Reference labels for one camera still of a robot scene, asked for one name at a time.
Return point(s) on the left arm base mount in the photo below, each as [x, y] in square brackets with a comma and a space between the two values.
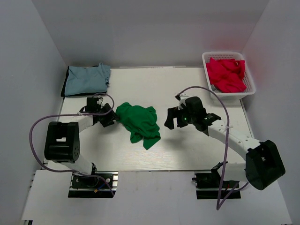
[85, 187]

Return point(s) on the light blue folded t shirt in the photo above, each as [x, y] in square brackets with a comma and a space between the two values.
[82, 81]

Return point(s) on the white plastic basket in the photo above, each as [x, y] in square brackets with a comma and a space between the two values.
[248, 81]

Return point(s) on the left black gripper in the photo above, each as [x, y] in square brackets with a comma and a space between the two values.
[111, 116]

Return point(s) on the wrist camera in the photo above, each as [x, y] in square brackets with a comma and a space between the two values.
[92, 105]
[195, 106]

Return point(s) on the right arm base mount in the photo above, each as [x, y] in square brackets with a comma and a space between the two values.
[207, 186]

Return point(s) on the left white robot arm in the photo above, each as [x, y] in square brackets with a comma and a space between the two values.
[62, 144]

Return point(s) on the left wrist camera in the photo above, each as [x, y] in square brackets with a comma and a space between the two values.
[92, 105]

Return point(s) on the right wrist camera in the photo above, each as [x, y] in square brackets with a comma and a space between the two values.
[195, 106]

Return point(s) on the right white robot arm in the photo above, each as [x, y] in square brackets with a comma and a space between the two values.
[263, 163]

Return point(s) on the red t shirt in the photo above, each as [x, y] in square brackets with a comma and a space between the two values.
[227, 75]

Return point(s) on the green t shirt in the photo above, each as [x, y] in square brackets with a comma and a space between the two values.
[140, 122]

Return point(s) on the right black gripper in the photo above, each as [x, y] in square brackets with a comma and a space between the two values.
[175, 112]

